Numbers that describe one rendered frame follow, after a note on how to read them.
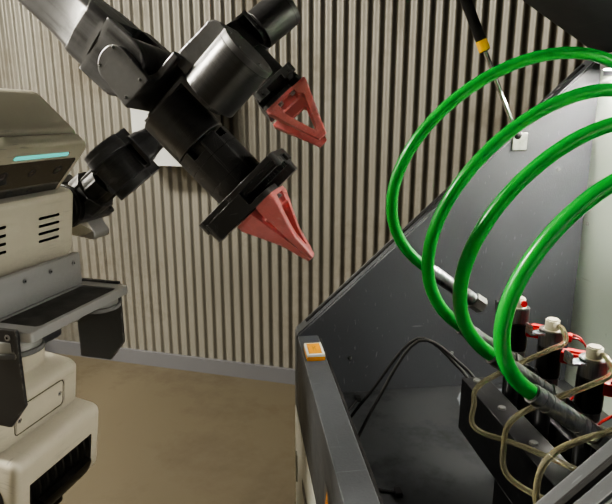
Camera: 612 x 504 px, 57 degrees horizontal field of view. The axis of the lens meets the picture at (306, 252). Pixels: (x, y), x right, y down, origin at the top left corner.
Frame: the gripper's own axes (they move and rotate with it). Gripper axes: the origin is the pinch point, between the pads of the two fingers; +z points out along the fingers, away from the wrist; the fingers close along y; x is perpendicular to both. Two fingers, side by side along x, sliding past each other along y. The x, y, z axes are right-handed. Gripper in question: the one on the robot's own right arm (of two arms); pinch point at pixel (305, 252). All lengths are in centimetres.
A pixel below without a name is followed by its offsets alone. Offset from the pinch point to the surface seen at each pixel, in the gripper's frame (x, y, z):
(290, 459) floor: 143, -103, 69
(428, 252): 6.4, 8.1, 9.7
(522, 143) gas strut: 52, 29, 16
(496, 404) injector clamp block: 15.0, 0.0, 32.7
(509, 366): -8.6, 8.1, 18.1
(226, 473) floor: 131, -120, 52
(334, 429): 11.1, -16.9, 20.3
